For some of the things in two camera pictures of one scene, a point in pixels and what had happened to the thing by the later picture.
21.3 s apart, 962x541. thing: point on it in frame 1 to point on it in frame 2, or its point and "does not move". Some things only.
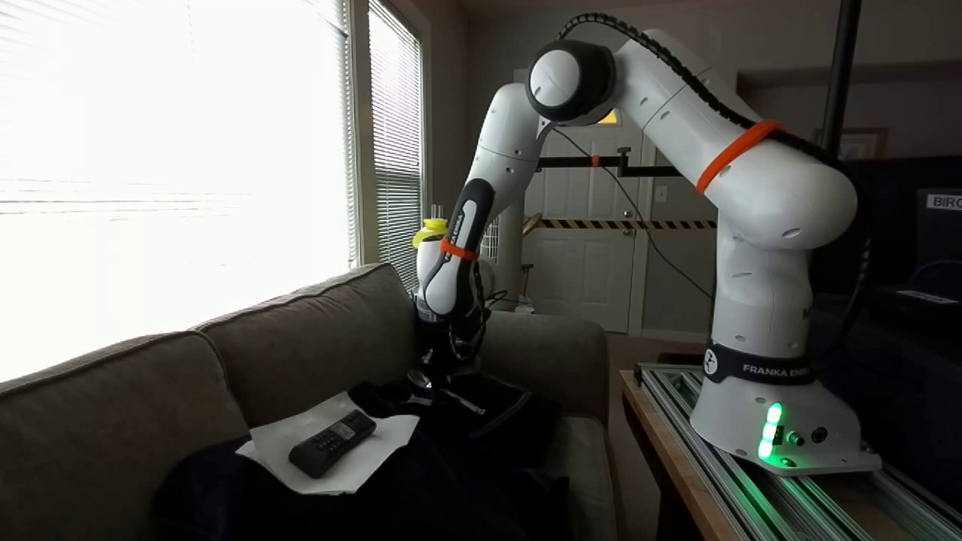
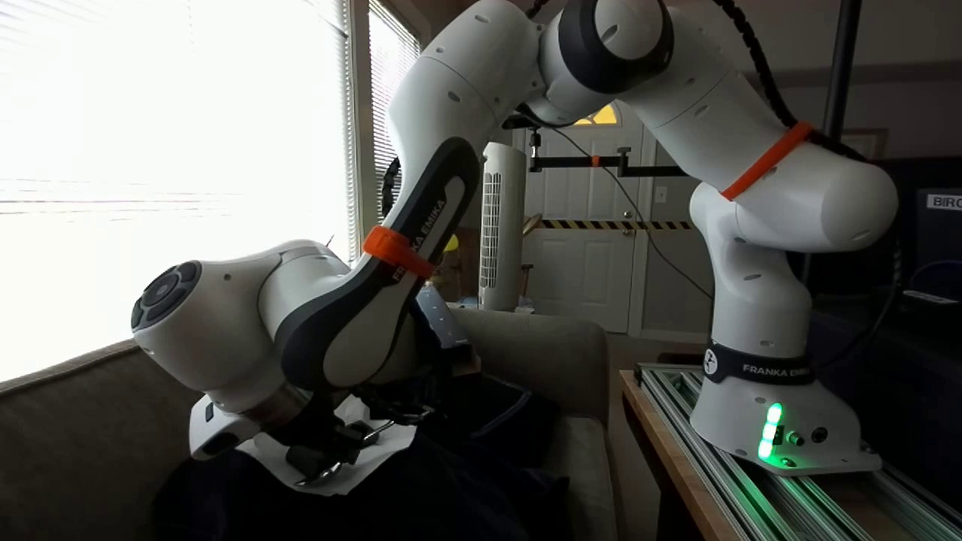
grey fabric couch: x=84 y=443 does not move
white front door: x=585 y=226 does not move
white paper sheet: x=271 y=449 does not move
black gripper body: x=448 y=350 to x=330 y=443
